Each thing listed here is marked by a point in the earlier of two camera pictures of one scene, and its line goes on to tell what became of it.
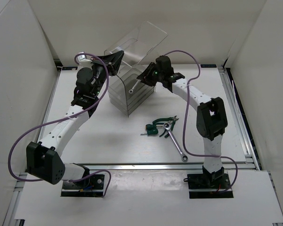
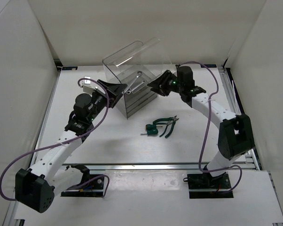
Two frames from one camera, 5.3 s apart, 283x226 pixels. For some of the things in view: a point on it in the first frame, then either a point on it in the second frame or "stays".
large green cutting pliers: (174, 118) stays
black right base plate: (208, 185) stays
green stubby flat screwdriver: (151, 131) stays
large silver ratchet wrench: (184, 157) to (139, 73)
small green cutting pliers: (169, 122) stays
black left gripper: (115, 59) to (116, 89)
